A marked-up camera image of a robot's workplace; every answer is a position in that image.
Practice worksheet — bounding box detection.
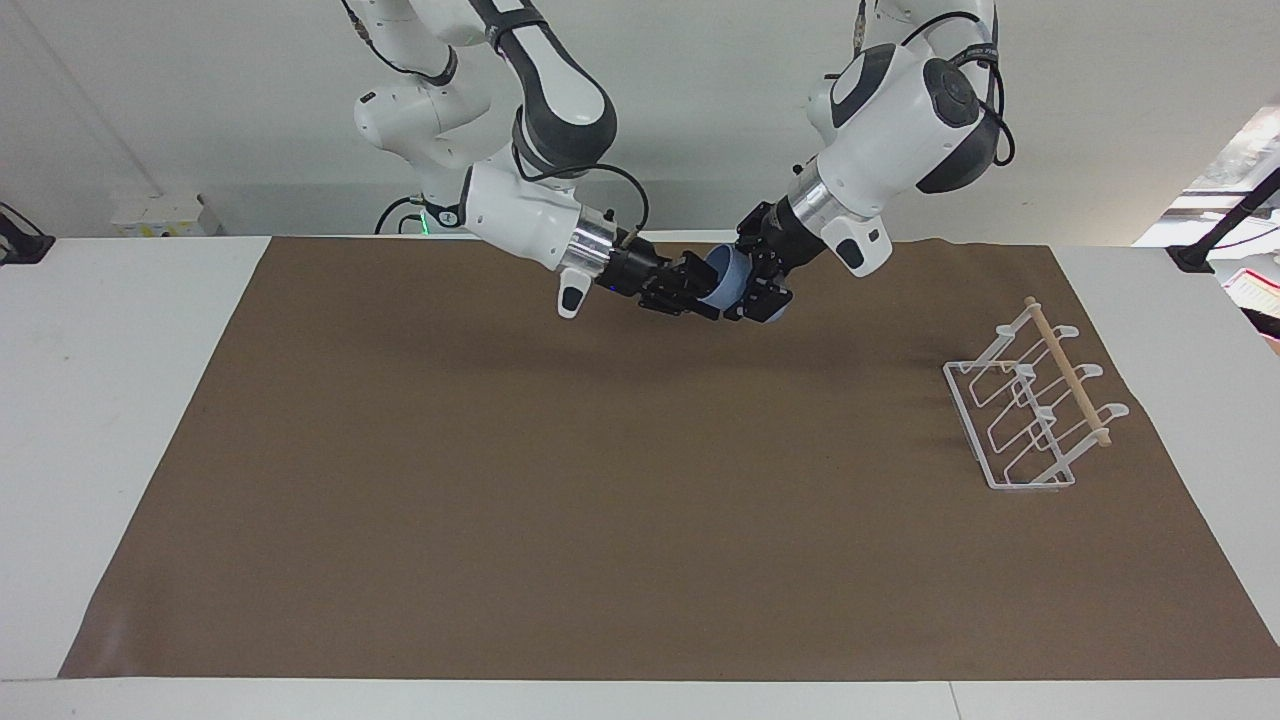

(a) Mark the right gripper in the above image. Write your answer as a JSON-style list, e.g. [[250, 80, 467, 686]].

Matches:
[[598, 242, 723, 323]]

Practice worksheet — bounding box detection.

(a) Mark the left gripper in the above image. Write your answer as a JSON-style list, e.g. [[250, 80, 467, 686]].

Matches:
[[724, 200, 827, 324]]

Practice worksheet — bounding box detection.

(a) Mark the blue cup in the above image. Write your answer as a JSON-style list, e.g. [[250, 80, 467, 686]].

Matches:
[[697, 246, 755, 310]]

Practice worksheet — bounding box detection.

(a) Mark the black stand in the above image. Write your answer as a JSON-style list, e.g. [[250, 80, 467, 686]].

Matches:
[[1168, 165, 1280, 274], [0, 202, 57, 267]]

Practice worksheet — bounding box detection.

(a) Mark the white box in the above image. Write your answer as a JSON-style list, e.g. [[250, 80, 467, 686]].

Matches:
[[108, 190, 222, 239]]

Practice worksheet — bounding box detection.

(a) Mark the black cable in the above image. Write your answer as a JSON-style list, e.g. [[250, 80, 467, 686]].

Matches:
[[520, 163, 651, 243], [853, 0, 1017, 168], [374, 196, 429, 237]]

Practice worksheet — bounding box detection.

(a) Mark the white wire cup holder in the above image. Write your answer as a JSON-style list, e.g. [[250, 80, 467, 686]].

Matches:
[[943, 296, 1131, 491]]

